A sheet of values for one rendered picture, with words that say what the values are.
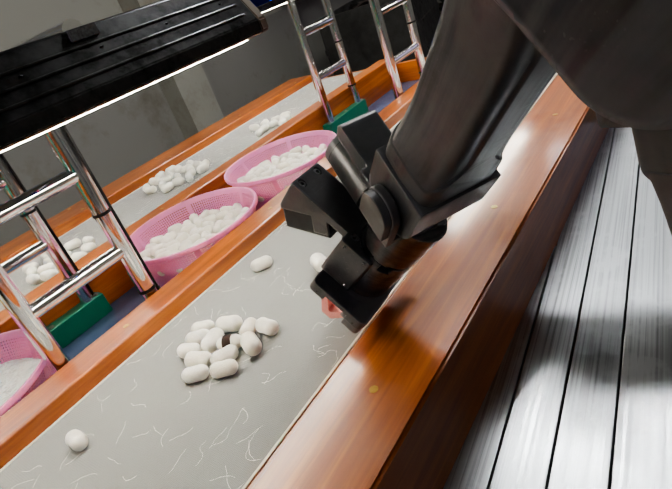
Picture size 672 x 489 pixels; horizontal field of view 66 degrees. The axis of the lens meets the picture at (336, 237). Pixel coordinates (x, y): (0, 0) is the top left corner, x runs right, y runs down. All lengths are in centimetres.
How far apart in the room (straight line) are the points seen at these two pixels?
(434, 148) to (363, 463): 24
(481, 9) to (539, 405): 40
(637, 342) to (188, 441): 46
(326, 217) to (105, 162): 323
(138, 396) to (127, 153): 317
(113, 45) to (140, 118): 327
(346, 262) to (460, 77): 25
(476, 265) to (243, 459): 30
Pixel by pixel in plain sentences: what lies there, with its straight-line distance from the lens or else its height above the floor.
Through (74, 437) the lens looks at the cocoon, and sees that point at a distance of 63.
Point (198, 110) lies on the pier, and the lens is 398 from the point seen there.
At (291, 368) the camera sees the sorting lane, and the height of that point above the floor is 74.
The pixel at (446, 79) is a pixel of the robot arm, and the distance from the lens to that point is 27.
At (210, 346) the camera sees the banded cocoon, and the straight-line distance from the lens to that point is 64.
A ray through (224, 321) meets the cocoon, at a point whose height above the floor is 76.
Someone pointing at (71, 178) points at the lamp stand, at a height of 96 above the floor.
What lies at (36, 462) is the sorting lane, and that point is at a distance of 68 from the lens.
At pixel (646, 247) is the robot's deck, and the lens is 74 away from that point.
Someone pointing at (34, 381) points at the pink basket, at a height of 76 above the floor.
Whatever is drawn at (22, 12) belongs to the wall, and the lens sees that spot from 364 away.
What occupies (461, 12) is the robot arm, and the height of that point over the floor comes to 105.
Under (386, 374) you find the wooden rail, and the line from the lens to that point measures 47.
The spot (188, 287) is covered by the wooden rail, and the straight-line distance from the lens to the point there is 77.
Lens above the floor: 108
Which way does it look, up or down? 26 degrees down
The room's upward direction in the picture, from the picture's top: 20 degrees counter-clockwise
